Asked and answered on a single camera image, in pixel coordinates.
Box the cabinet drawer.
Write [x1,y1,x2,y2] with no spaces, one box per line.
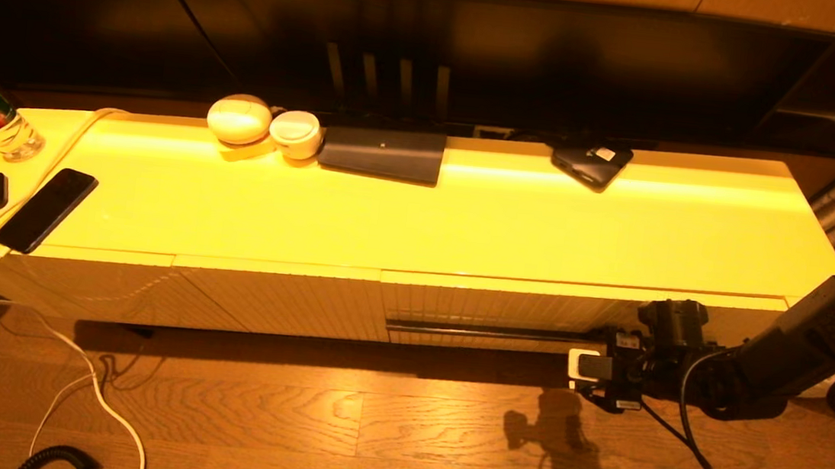
[375,260,789,381]

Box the black flat television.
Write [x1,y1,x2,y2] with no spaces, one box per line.
[0,0,835,173]

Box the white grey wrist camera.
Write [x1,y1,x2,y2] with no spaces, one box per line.
[566,347,615,384]

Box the white charging cable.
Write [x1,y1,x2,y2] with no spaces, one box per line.
[0,96,181,469]

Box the thin white cable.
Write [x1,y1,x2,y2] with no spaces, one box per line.
[0,246,114,464]

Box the white egg-shaped device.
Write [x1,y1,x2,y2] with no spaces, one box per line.
[204,89,275,148]

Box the black coiled floor cable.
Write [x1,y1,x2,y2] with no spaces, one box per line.
[17,442,99,469]

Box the dark grey flat box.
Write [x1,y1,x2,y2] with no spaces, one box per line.
[316,121,448,187]

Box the cream ribbed cabinet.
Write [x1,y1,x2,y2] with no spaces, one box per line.
[0,84,835,398]

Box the black smartphone on charger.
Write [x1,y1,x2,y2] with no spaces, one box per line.
[0,162,100,262]

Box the small black flat device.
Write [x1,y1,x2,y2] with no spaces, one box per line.
[548,140,635,197]

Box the white round lidded jar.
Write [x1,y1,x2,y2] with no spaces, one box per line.
[265,107,325,162]

